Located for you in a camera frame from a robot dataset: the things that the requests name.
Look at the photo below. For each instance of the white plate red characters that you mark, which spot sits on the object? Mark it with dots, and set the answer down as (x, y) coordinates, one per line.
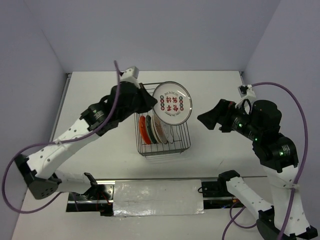
(174, 103)

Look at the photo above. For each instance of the green patterned plate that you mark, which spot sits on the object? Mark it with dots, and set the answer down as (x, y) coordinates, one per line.
(149, 129)

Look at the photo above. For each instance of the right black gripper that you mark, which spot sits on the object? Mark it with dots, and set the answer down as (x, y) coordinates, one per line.
(221, 112)

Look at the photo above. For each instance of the black metal base rail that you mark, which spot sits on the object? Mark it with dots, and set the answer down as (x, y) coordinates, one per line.
(214, 196)

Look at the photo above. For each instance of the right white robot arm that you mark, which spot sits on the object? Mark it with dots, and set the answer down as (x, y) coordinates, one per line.
(278, 156)

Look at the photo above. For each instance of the white plate green rim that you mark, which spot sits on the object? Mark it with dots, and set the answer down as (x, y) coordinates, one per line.
(170, 132)

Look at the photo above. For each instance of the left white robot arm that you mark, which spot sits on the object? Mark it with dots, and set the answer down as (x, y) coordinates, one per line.
(40, 169)

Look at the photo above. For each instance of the white plate orange sunburst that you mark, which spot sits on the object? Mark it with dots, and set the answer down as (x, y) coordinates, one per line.
(159, 130)

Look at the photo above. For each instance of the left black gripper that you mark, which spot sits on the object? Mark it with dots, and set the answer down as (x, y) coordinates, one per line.
(147, 105)

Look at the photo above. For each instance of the wire dish rack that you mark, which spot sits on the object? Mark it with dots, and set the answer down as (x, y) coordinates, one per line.
(160, 149)

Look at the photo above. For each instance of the silver foil sheet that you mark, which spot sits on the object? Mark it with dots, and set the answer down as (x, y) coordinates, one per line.
(157, 198)

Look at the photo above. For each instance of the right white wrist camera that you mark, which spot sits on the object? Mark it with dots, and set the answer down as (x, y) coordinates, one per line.
(247, 93)

